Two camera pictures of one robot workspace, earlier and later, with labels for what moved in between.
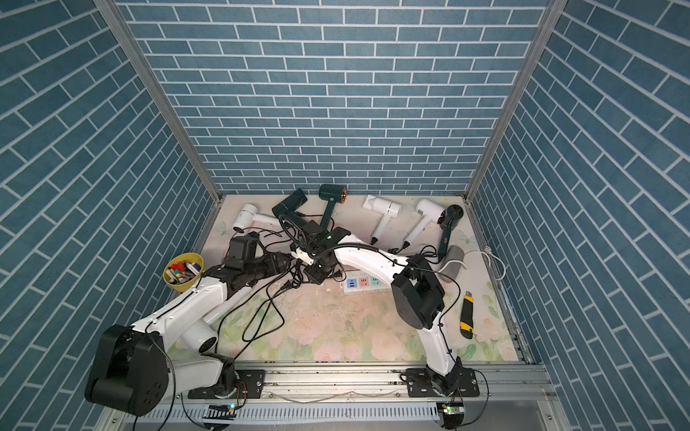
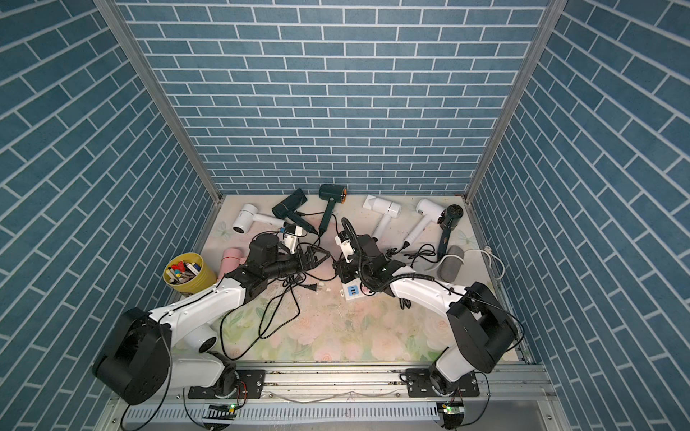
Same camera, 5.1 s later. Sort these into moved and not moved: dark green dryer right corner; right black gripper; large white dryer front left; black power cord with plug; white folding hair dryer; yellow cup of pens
Moved: black power cord with plug; right black gripper
Not moved: yellow cup of pens; large white dryer front left; dark green dryer right corner; white folding hair dryer
